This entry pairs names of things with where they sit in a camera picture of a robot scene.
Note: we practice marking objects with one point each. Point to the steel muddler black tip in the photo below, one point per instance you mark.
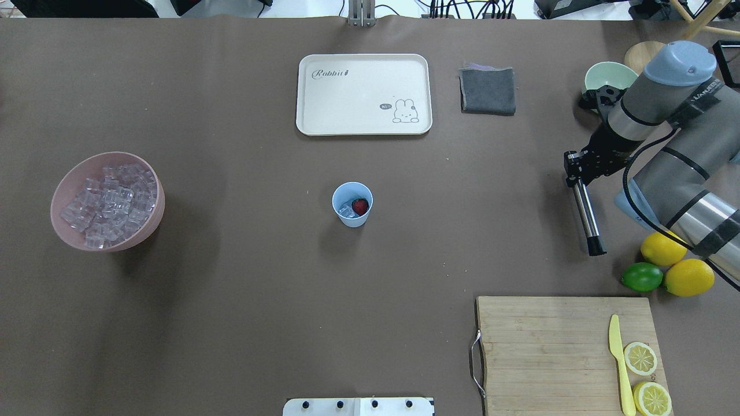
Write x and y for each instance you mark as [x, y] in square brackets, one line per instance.
[595, 246]

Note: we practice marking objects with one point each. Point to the clear ice cube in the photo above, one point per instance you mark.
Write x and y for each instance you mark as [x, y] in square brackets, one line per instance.
[346, 211]

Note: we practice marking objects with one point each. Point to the green lime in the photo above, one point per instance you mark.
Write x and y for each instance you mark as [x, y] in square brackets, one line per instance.
[642, 277]

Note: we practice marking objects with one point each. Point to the grey folded cloth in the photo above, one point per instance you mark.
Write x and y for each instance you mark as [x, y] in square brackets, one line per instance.
[487, 90]

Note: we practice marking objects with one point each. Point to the yellow lemon upper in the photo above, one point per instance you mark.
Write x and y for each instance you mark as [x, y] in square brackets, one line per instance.
[658, 249]

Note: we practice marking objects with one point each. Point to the pink bowl of ice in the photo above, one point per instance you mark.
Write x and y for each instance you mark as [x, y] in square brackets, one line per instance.
[107, 203]

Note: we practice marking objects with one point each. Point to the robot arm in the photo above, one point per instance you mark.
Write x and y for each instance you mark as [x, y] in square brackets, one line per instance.
[667, 134]

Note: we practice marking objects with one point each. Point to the red strawberry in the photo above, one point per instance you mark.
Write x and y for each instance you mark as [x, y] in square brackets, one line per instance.
[361, 206]

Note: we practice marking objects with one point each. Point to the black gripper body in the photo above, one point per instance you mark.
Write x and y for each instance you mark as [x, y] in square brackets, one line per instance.
[602, 144]

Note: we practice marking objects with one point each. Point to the lemon slice lower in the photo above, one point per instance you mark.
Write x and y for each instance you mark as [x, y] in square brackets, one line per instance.
[651, 398]

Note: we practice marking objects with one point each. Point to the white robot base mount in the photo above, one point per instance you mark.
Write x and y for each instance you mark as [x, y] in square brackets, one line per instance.
[360, 406]

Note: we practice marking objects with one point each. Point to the yellow plastic knife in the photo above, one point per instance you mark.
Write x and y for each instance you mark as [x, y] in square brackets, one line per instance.
[627, 403]

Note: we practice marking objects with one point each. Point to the cream rabbit serving tray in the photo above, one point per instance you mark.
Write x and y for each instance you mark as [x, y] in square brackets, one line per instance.
[363, 94]

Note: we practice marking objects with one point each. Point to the yellow lemon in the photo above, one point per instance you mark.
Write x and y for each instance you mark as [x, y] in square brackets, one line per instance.
[658, 249]
[689, 277]

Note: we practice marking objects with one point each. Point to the lemon slice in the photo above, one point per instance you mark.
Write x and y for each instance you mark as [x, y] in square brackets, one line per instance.
[651, 398]
[640, 358]

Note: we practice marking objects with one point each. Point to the aluminium frame post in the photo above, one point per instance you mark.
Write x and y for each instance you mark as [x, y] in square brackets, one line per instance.
[361, 13]

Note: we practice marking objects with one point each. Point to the lemon slice upper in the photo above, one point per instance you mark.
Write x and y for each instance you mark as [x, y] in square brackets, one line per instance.
[640, 358]

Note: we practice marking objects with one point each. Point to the mint green bowl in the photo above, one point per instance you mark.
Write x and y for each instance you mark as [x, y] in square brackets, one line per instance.
[615, 76]

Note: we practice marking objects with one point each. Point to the bamboo cutting board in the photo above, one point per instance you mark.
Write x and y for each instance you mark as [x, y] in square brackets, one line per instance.
[549, 355]

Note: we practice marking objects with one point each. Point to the yellow lemon lower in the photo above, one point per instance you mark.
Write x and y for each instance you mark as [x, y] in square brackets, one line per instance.
[689, 277]

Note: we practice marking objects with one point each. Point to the light blue plastic cup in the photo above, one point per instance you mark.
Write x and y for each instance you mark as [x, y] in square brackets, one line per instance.
[348, 192]

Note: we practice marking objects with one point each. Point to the wooden cup stand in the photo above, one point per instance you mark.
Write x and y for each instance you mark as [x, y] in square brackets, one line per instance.
[640, 54]

